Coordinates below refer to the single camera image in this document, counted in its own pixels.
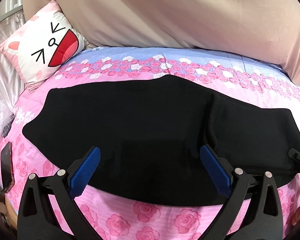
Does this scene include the black pants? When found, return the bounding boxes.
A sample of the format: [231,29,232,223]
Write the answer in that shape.
[23,75,300,206]

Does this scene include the black smartphone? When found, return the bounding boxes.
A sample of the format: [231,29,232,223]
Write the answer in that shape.
[0,141,14,193]

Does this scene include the pink floral bed sheet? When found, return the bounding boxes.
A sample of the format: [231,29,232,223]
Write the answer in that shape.
[0,47,300,239]

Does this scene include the small dark grey remote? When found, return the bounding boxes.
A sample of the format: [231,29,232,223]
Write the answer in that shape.
[1,114,15,138]

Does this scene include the beige quilt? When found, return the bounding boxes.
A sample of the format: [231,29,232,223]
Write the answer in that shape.
[22,0,300,86]

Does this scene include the silver satin curtain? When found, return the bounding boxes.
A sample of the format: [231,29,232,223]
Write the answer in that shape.
[0,0,26,131]

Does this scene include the white cartoon face pillow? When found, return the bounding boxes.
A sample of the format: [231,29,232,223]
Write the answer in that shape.
[0,0,88,92]

